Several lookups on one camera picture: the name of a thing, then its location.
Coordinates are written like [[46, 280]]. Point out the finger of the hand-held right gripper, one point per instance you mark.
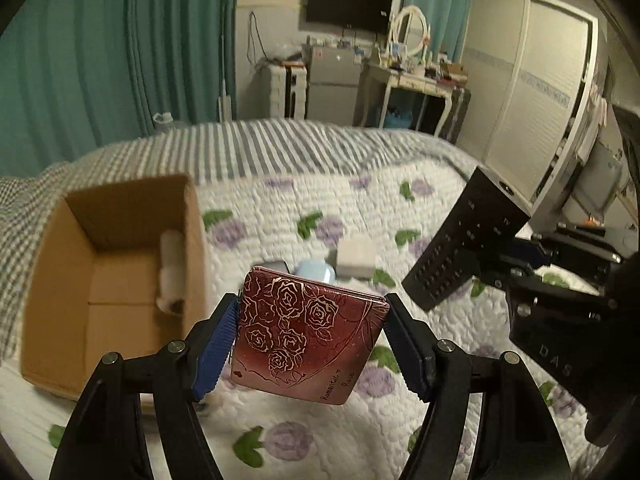
[[531, 251], [505, 272]]

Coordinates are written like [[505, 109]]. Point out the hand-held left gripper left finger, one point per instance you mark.
[[220, 345]]

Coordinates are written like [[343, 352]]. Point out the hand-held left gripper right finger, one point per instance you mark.
[[402, 345]]

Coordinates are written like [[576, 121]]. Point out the black remote control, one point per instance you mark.
[[462, 240]]

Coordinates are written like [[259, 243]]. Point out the red rose-print tin box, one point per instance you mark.
[[305, 332]]

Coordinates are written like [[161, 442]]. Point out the brown cardboard box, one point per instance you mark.
[[65, 280]]

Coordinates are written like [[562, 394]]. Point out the white plastic bottle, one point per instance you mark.
[[171, 270]]

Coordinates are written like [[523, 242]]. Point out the small grey object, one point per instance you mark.
[[274, 267]]

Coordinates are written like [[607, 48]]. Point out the small white box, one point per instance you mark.
[[355, 259]]

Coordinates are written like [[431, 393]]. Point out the light blue round case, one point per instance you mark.
[[317, 272]]

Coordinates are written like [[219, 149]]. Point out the white sliding-door wardrobe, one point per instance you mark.
[[525, 95]]

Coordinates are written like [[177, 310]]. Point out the floral quilted bedspread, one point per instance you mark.
[[310, 215]]

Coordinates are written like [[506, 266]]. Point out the blue bag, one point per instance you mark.
[[399, 119]]

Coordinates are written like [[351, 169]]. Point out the grey striped blanket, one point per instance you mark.
[[280, 147]]

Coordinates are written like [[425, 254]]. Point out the white dressing table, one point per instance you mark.
[[405, 85]]

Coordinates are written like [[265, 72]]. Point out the grey checked cloth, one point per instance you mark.
[[20, 240]]

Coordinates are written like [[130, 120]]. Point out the round white-framed mirror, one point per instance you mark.
[[410, 30]]

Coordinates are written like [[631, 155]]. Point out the silver small fridge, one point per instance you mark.
[[332, 82]]

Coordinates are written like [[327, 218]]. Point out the white drawer cabinet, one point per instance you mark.
[[280, 91]]

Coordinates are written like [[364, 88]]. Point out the narrow teal curtain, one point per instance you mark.
[[437, 5]]

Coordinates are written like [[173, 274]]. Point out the black flat screen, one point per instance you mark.
[[347, 6]]

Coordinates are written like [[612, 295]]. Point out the wide teal curtain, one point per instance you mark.
[[100, 50]]

